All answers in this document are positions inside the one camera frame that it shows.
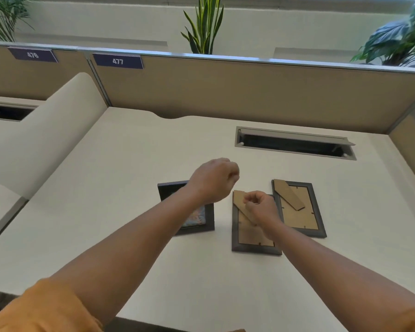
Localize grey table cable box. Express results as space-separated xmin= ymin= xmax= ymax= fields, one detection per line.
xmin=235 ymin=126 xmax=357 ymax=161

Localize white table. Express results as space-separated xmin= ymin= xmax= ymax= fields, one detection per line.
xmin=0 ymin=107 xmax=415 ymax=332

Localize beige desk partition panel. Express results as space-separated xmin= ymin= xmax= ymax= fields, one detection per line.
xmin=77 ymin=47 xmax=415 ymax=135

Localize snake plant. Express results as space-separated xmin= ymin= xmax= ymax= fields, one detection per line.
xmin=180 ymin=0 xmax=225 ymax=55

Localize person's left hand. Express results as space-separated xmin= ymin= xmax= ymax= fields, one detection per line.
xmin=186 ymin=158 xmax=240 ymax=206

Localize person's right forearm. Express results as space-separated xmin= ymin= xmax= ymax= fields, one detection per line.
xmin=262 ymin=221 xmax=415 ymax=332

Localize dark picture frame donut print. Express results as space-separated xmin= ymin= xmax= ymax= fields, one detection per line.
xmin=271 ymin=178 xmax=328 ymax=239

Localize beige neighbouring partition panel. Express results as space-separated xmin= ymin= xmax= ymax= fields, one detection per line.
xmin=0 ymin=41 xmax=110 ymax=107

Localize brown picture frame cream card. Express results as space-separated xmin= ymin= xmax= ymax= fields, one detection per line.
xmin=231 ymin=190 xmax=283 ymax=257

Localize person's right hand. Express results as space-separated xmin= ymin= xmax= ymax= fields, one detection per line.
xmin=243 ymin=190 xmax=284 ymax=239

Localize black picture frame colourful balloons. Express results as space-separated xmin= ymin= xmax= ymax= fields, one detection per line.
xmin=157 ymin=180 xmax=215 ymax=236

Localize blue desk label plate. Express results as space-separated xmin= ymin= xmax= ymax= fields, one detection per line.
xmin=92 ymin=53 xmax=144 ymax=70
xmin=7 ymin=47 xmax=59 ymax=63

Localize orange left sleeve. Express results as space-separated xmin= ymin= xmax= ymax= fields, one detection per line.
xmin=0 ymin=278 xmax=104 ymax=332

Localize broad leaf plant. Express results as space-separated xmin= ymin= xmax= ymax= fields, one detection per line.
xmin=350 ymin=0 xmax=415 ymax=68

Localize neighbouring desk cable box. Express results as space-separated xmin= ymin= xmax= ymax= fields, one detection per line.
xmin=0 ymin=101 xmax=38 ymax=122

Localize cream curved desk divider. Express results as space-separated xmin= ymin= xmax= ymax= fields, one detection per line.
xmin=0 ymin=72 xmax=108 ymax=200

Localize person's left forearm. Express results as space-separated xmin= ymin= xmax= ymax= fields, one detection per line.
xmin=48 ymin=184 xmax=212 ymax=327

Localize palm plant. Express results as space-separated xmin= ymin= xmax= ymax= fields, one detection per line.
xmin=0 ymin=0 xmax=34 ymax=43

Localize beige glass side partition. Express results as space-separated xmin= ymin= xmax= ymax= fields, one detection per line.
xmin=389 ymin=96 xmax=415 ymax=196

